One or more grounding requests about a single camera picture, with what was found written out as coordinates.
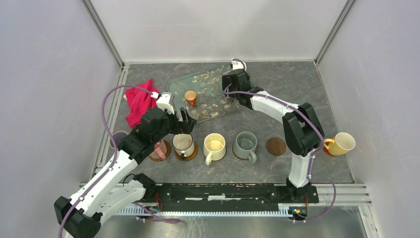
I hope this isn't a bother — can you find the floral serving tray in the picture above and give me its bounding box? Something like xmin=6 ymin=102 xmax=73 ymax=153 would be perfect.
xmin=167 ymin=64 xmax=240 ymax=123

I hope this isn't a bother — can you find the red cloth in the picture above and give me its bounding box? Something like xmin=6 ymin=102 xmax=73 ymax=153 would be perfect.
xmin=125 ymin=87 xmax=157 ymax=128

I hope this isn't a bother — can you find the red round coaster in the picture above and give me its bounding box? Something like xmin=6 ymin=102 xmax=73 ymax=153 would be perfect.
xmin=323 ymin=147 xmax=333 ymax=156

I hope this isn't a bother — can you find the cream mug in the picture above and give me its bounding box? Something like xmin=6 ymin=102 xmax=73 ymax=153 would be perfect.
xmin=203 ymin=133 xmax=226 ymax=166

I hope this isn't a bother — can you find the pink mug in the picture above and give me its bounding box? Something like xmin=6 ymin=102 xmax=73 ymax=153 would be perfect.
xmin=150 ymin=139 xmax=167 ymax=161

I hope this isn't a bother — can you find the wooden coaster one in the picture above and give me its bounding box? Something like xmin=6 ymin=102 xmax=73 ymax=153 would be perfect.
xmin=174 ymin=142 xmax=198 ymax=162

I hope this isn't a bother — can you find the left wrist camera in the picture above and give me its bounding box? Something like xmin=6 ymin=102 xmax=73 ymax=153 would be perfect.
xmin=151 ymin=92 xmax=176 ymax=115

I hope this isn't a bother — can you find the dark walnut coaster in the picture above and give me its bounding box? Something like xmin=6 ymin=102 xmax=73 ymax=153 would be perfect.
xmin=265 ymin=137 xmax=286 ymax=156

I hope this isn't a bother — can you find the green mug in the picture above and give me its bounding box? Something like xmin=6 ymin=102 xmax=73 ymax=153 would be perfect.
xmin=232 ymin=131 xmax=258 ymax=164

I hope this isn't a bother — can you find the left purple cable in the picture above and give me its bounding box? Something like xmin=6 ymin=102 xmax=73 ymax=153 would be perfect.
xmin=58 ymin=84 xmax=160 ymax=238

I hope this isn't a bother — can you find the beige pink-handled mug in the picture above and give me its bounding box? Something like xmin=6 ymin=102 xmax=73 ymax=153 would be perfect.
xmin=112 ymin=130 xmax=128 ymax=146

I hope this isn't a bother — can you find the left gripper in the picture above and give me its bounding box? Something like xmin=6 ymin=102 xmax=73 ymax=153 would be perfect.
xmin=152 ymin=107 xmax=196 ymax=143

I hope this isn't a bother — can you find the small orange cup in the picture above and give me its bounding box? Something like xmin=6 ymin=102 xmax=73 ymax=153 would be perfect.
xmin=184 ymin=90 xmax=197 ymax=107

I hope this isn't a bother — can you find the wooden coaster three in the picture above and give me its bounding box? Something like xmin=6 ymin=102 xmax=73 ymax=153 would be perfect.
xmin=149 ymin=139 xmax=171 ymax=162

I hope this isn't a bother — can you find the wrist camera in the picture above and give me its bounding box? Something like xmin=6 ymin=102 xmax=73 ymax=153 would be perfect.
xmin=230 ymin=58 xmax=247 ymax=71
xmin=151 ymin=92 xmax=176 ymax=115

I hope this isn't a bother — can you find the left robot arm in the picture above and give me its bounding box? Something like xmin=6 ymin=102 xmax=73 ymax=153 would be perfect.
xmin=54 ymin=107 xmax=197 ymax=238

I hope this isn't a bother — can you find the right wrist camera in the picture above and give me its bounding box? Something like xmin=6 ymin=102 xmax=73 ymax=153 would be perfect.
xmin=230 ymin=58 xmax=247 ymax=71

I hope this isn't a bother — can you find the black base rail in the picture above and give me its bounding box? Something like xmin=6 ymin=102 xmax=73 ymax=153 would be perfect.
xmin=138 ymin=183 xmax=319 ymax=212

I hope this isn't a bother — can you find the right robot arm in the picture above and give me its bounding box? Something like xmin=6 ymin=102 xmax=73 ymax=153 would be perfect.
xmin=222 ymin=69 xmax=324 ymax=202

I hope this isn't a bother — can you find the white black-rimmed mug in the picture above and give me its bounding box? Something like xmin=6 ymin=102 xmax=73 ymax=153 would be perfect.
xmin=172 ymin=134 xmax=194 ymax=157

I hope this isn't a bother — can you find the yellow mug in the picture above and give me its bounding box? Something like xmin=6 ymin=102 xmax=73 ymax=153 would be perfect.
xmin=324 ymin=132 xmax=356 ymax=156

